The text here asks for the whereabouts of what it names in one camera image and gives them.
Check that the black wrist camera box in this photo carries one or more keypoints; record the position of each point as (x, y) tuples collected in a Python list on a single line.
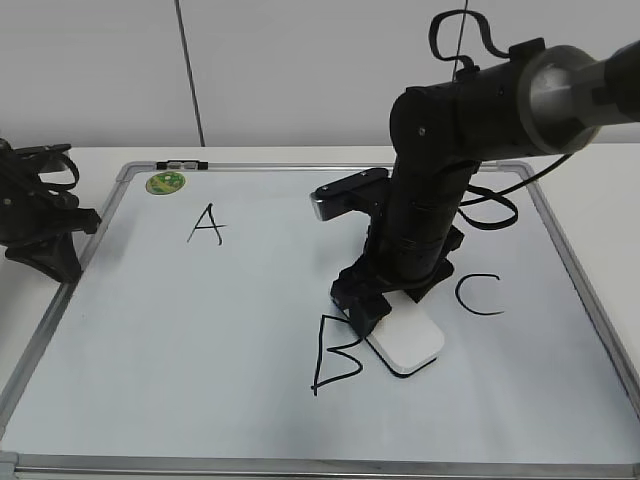
[(364, 192)]

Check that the round green magnet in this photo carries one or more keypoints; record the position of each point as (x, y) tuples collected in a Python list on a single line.
[(165, 183)]

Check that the black marker clip holder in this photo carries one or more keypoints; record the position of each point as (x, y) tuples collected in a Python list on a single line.
[(181, 164)]

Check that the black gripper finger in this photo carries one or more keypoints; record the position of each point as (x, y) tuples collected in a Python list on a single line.
[(55, 257)]

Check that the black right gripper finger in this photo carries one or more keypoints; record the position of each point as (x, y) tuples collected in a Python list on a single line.
[(365, 313)]

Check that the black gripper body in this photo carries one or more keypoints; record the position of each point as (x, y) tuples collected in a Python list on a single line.
[(361, 280)]

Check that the white whiteboard eraser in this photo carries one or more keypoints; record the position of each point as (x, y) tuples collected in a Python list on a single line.
[(406, 340)]

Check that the black second robot arm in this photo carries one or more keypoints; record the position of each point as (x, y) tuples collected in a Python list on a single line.
[(39, 212)]

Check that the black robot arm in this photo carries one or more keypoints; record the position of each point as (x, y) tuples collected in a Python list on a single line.
[(541, 101)]

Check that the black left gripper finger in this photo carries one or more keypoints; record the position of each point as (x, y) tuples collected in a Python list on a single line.
[(418, 293)]

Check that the white framed whiteboard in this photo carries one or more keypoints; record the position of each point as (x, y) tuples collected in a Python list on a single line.
[(194, 347)]

